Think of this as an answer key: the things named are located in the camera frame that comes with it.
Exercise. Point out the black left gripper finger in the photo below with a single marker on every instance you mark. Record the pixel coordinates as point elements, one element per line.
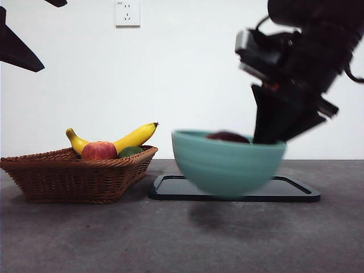
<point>17,51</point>
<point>57,3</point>

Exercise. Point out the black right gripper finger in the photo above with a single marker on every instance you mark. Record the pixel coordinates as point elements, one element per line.
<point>270,119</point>
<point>310,122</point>

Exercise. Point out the dark purple plum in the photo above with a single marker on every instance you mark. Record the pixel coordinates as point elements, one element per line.
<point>227,138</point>

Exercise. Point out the teal ribbed bowl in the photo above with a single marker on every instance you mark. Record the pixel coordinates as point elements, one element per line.
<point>227,167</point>

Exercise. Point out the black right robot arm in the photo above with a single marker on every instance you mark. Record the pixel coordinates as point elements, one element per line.
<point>312,42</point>

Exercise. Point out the black rectangular tray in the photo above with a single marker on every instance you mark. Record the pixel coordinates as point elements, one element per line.
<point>170,190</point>

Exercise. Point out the red apple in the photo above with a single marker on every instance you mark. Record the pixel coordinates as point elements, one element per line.
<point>99,150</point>

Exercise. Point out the yellow banana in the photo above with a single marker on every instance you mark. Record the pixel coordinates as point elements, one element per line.
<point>133,136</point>

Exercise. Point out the brown wicker basket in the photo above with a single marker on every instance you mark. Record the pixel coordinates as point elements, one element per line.
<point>71,182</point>

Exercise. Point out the green round fruit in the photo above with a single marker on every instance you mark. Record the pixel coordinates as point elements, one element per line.
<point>129,151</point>

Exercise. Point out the white wall power socket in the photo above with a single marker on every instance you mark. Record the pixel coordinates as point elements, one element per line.
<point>127,14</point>

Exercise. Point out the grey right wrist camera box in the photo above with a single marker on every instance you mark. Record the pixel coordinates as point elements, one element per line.
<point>243,41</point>

